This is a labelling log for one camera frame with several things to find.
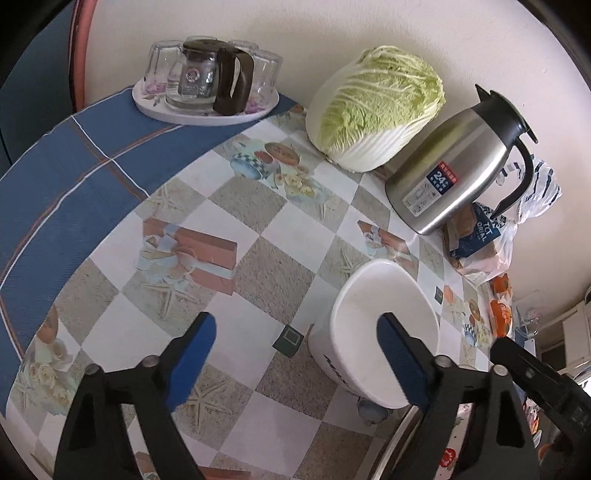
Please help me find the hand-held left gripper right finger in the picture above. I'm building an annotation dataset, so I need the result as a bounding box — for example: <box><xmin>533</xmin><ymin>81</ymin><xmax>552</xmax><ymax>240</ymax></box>
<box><xmin>376</xmin><ymin>312</ymin><xmax>542</xmax><ymax>480</ymax></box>

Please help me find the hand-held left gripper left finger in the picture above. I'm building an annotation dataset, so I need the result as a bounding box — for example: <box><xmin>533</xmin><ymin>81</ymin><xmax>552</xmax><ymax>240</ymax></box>
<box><xmin>53</xmin><ymin>311</ymin><xmax>218</xmax><ymax>480</ymax></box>

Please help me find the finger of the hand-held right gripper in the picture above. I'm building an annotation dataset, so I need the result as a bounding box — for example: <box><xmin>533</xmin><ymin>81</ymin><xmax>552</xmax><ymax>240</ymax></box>
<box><xmin>489</xmin><ymin>337</ymin><xmax>568</xmax><ymax>400</ymax></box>

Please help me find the white square bowl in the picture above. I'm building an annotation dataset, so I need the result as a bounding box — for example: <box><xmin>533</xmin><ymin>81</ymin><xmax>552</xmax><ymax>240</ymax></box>
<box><xmin>307</xmin><ymin>258</ymin><xmax>441</xmax><ymax>411</ymax></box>

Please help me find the stainless steel basin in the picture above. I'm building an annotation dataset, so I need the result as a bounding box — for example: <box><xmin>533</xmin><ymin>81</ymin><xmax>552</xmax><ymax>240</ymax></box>
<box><xmin>369</xmin><ymin>406</ymin><xmax>428</xmax><ymax>480</ymax></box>

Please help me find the orange snack packet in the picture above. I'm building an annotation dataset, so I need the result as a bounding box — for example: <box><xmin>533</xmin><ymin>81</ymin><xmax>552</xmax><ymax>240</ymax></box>
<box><xmin>489</xmin><ymin>299</ymin><xmax>514</xmax><ymax>337</ymax></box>
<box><xmin>489</xmin><ymin>272</ymin><xmax>513</xmax><ymax>297</ymax></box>

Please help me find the white chair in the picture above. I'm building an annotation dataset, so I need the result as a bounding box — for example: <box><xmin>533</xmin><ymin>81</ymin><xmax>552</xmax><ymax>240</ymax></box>
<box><xmin>536</xmin><ymin>286</ymin><xmax>591</xmax><ymax>374</ymax></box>

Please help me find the bagged bread loaf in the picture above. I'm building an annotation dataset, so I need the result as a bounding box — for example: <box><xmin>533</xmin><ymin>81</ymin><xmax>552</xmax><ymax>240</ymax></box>
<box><xmin>443</xmin><ymin>157</ymin><xmax>563</xmax><ymax>284</ymax></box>

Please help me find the checkered plastic tablecloth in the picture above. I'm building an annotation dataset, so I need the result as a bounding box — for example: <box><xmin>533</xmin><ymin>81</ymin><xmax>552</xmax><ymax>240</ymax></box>
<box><xmin>0</xmin><ymin>104</ymin><xmax>513</xmax><ymax>480</ymax></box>

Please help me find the stainless steel thermos jug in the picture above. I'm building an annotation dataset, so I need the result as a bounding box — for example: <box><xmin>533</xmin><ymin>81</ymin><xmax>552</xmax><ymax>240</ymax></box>
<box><xmin>385</xmin><ymin>84</ymin><xmax>539</xmax><ymax>236</ymax></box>

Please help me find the blue plaid tablecloth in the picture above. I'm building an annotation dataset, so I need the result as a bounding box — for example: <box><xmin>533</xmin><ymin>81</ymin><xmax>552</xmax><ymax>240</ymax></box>
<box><xmin>0</xmin><ymin>85</ymin><xmax>301</xmax><ymax>361</ymax></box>

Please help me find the white oval tray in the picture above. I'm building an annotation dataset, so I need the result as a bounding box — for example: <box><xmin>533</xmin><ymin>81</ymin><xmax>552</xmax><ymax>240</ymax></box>
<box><xmin>132</xmin><ymin>76</ymin><xmax>281</xmax><ymax>126</ymax></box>

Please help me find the napa cabbage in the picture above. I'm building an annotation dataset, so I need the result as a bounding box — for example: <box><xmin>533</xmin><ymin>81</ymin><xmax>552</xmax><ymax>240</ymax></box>
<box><xmin>305</xmin><ymin>45</ymin><xmax>446</xmax><ymax>173</ymax></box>

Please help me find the glass teapot brown handle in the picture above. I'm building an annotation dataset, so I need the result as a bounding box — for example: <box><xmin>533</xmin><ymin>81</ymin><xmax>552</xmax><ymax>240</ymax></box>
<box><xmin>178</xmin><ymin>39</ymin><xmax>256</xmax><ymax>116</ymax></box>

